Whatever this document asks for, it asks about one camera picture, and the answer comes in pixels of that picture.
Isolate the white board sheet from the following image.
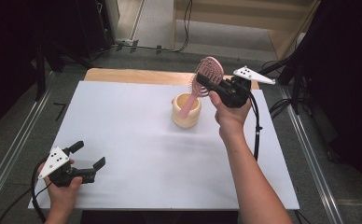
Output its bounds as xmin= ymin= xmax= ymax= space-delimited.
xmin=28 ymin=80 xmax=300 ymax=211

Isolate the person's right hand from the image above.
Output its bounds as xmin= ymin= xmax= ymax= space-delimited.
xmin=208 ymin=91 xmax=253 ymax=142

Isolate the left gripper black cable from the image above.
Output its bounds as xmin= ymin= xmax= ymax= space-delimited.
xmin=0 ymin=158 xmax=53 ymax=224

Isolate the black floor cable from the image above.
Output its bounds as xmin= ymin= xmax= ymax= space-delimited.
xmin=115 ymin=0 xmax=193 ymax=54

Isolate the cream ringed cup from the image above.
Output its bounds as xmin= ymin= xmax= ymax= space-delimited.
xmin=171 ymin=92 xmax=202 ymax=130

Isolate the metal floor rail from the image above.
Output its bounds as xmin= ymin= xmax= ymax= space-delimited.
xmin=280 ymin=86 xmax=345 ymax=224
xmin=0 ymin=88 xmax=53 ymax=217

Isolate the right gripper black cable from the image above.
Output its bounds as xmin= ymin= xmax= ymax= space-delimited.
xmin=246 ymin=91 xmax=263 ymax=161

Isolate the black cable bundle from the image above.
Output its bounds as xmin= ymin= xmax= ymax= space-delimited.
xmin=260 ymin=60 xmax=299 ymax=117

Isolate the pink hairbrush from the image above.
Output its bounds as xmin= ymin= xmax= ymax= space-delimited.
xmin=178 ymin=55 xmax=225 ymax=119

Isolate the black curtain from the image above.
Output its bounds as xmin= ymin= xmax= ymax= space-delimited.
xmin=0 ymin=0 xmax=115 ymax=141
xmin=289 ymin=0 xmax=362 ymax=200

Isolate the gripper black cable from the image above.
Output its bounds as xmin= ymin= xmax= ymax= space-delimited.
xmin=246 ymin=91 xmax=263 ymax=161
xmin=0 ymin=158 xmax=53 ymax=224

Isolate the black metal stand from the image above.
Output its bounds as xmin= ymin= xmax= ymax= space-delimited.
xmin=35 ymin=40 xmax=47 ymax=101

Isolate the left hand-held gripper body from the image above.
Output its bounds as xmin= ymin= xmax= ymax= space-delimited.
xmin=38 ymin=146 xmax=96 ymax=188

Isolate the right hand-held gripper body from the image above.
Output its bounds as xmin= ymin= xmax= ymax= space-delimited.
xmin=211 ymin=65 xmax=277 ymax=109

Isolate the person's left hand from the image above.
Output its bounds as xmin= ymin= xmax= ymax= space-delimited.
xmin=37 ymin=159 xmax=84 ymax=217

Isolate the wooden table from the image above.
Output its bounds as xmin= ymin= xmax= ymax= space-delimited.
xmin=84 ymin=68 xmax=261 ymax=91

